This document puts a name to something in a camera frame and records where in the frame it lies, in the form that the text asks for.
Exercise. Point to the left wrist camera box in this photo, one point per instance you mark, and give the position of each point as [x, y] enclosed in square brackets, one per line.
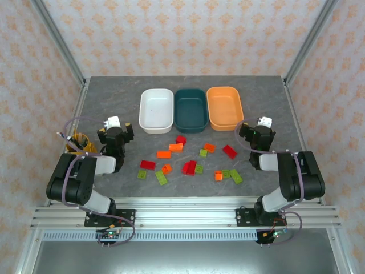
[114, 121]

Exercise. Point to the white plastic container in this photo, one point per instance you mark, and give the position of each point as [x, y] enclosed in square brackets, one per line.
[156, 111]

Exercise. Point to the orange plastic container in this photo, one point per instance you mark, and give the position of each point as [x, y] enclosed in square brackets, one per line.
[225, 109]

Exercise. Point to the small orange lego brick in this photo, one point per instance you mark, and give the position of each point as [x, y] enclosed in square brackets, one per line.
[218, 175]

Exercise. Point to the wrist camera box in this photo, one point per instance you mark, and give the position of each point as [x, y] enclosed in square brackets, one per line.
[265, 121]
[114, 121]

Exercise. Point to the long orange lego brick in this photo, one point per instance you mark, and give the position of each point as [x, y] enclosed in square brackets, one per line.
[175, 147]
[164, 154]

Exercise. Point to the aluminium table side rail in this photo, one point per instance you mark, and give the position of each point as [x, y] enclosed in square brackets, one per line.
[291, 100]
[80, 100]

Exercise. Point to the yellow pencil cup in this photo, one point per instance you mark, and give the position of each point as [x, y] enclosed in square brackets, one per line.
[91, 147]

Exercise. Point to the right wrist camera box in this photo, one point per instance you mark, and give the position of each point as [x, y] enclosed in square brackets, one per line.
[265, 121]

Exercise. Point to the aluminium frame post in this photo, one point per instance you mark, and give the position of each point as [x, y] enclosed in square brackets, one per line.
[310, 40]
[60, 40]

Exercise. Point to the red lego brick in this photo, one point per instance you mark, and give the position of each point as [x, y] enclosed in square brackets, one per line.
[230, 151]
[180, 140]
[148, 164]
[186, 169]
[193, 166]

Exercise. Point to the dark teal plastic container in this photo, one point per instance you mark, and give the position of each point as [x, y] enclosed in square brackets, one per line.
[190, 111]

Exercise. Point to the long green lego brick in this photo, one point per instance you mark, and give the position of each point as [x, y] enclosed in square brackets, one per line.
[236, 176]
[161, 177]

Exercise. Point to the square orange lego brick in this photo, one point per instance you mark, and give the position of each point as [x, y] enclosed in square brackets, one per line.
[209, 147]

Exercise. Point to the yellow pencil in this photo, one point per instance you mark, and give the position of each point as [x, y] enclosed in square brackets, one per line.
[75, 132]

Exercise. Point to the square green lego brick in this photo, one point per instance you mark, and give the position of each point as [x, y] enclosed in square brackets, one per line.
[203, 153]
[199, 169]
[142, 174]
[226, 173]

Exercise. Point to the black pen with white tip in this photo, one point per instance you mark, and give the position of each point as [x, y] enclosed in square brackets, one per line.
[64, 136]

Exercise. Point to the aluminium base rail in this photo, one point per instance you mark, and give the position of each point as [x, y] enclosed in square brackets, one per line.
[185, 214]

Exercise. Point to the orange arch lego piece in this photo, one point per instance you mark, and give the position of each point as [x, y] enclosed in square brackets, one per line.
[167, 169]

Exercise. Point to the wooden stick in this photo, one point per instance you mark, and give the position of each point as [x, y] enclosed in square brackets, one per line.
[81, 138]

